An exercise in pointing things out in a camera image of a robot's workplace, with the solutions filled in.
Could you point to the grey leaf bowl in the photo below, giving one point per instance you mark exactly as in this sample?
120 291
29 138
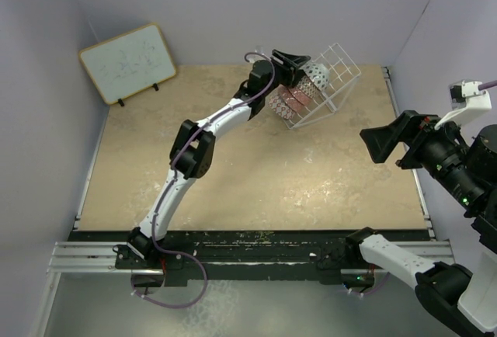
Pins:
290 100
300 96

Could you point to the red patterned bowl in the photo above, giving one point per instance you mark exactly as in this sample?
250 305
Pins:
318 73

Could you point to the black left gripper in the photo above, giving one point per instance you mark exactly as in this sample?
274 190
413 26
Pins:
291 75

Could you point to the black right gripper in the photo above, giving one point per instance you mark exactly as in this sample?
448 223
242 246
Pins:
380 140

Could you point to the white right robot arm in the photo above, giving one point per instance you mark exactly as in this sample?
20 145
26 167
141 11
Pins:
461 295

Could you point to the brown patterned bowl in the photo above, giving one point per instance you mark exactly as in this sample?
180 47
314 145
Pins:
307 86

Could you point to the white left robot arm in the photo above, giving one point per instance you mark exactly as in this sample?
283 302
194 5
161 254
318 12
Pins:
192 151

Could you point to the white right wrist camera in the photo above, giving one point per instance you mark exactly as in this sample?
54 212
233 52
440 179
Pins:
469 100

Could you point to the blue patterned bowl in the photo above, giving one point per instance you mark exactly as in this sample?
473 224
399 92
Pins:
279 107

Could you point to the small framed whiteboard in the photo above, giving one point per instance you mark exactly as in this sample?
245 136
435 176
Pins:
127 64

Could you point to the white wire dish rack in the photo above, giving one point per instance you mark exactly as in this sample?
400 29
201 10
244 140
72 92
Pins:
334 74

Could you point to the black front mounting rail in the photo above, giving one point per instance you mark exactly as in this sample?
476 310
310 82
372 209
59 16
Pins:
318 256

